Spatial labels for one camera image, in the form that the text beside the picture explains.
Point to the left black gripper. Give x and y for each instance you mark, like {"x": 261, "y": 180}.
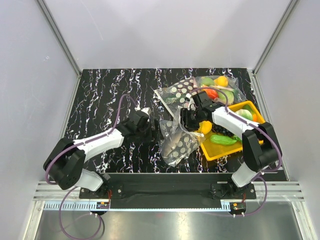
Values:
{"x": 155, "y": 135}

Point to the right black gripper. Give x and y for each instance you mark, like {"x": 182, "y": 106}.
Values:
{"x": 184, "y": 115}

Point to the yellow fake lemon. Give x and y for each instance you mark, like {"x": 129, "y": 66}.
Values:
{"x": 205, "y": 127}

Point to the clear zip bag with lemon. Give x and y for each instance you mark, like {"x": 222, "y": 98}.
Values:
{"x": 168, "y": 128}

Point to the clear zip bag with mushroom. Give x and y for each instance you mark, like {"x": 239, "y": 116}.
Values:
{"x": 164, "y": 96}

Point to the green fake bok choy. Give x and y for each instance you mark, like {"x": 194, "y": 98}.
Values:
{"x": 246, "y": 112}

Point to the grey fake fish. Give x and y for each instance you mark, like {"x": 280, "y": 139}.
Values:
{"x": 175, "y": 145}

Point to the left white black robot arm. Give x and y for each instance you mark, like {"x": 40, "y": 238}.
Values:
{"x": 65, "y": 164}

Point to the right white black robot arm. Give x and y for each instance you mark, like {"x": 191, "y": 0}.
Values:
{"x": 260, "y": 146}

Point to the black fake grape bunch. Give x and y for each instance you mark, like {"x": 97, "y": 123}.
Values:
{"x": 221, "y": 131}

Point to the green fake bitter gourd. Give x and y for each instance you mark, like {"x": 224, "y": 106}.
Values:
{"x": 222, "y": 140}

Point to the clear bag of fake fruit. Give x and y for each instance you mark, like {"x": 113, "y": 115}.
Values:
{"x": 221, "y": 89}

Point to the fake mango in tray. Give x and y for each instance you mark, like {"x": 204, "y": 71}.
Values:
{"x": 255, "y": 117}

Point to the yellow plastic tray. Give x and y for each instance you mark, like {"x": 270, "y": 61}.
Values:
{"x": 214, "y": 151}

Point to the black marble pattern mat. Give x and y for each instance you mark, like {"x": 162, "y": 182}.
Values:
{"x": 101, "y": 98}

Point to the left small connector board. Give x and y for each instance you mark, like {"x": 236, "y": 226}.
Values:
{"x": 103, "y": 205}

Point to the small connector board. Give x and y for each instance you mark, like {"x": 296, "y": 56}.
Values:
{"x": 238, "y": 207}
{"x": 103, "y": 205}

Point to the right small connector board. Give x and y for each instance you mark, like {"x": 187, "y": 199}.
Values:
{"x": 238, "y": 207}

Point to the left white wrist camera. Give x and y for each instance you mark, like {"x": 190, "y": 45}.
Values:
{"x": 146, "y": 110}

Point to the slotted white cable duct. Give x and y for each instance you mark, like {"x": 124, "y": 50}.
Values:
{"x": 119, "y": 206}

